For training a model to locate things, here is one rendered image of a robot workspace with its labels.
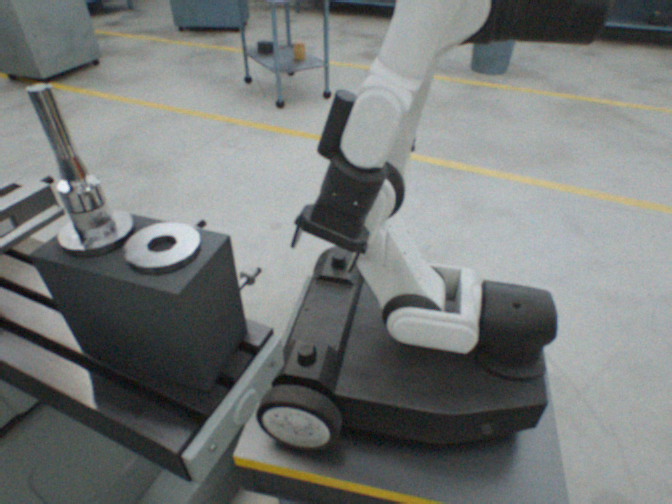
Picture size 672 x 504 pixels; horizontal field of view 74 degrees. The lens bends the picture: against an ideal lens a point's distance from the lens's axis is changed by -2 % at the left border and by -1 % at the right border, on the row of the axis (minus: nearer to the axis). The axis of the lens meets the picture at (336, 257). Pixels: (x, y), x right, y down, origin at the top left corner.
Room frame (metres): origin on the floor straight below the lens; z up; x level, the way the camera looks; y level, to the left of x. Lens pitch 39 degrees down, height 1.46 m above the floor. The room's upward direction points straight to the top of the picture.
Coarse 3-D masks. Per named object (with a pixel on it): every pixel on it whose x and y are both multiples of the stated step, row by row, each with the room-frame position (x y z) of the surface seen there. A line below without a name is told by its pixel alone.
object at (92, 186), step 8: (88, 176) 0.48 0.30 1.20; (96, 176) 0.48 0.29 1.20; (64, 184) 0.46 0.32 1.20; (88, 184) 0.46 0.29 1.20; (96, 184) 0.47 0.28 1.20; (64, 192) 0.45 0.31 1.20; (72, 192) 0.45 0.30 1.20; (80, 192) 0.45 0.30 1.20; (88, 192) 0.45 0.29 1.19; (96, 192) 0.46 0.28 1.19
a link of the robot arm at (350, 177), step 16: (336, 96) 0.61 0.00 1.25; (352, 96) 0.62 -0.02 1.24; (336, 112) 0.61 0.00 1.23; (336, 128) 0.61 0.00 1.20; (400, 128) 0.63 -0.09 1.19; (320, 144) 0.62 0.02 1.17; (336, 144) 0.61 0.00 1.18; (336, 160) 0.60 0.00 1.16; (384, 160) 0.57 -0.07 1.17; (336, 176) 0.58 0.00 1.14; (352, 176) 0.57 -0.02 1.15; (368, 176) 0.57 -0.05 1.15; (384, 176) 0.59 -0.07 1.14; (368, 192) 0.57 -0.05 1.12
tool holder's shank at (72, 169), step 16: (32, 96) 0.46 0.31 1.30; (48, 96) 0.46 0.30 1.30; (48, 112) 0.46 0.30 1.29; (48, 128) 0.46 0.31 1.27; (64, 128) 0.47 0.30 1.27; (64, 144) 0.46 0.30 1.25; (64, 160) 0.46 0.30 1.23; (80, 160) 0.47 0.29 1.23; (64, 176) 0.45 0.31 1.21; (80, 176) 0.46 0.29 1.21
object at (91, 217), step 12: (72, 204) 0.45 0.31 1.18; (84, 204) 0.45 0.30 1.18; (96, 204) 0.46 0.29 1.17; (108, 204) 0.48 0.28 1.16; (72, 216) 0.45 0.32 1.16; (84, 216) 0.45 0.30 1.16; (96, 216) 0.45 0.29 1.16; (108, 216) 0.47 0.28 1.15; (84, 228) 0.45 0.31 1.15; (96, 228) 0.45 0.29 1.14; (108, 228) 0.46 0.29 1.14
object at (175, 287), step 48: (48, 240) 0.46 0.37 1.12; (96, 240) 0.44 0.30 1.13; (144, 240) 0.44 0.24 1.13; (192, 240) 0.44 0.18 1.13; (48, 288) 0.43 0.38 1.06; (96, 288) 0.40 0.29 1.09; (144, 288) 0.37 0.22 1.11; (192, 288) 0.38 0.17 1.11; (96, 336) 0.41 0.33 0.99; (144, 336) 0.38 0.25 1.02; (192, 336) 0.36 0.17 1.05; (240, 336) 0.45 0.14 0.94; (192, 384) 0.37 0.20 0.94
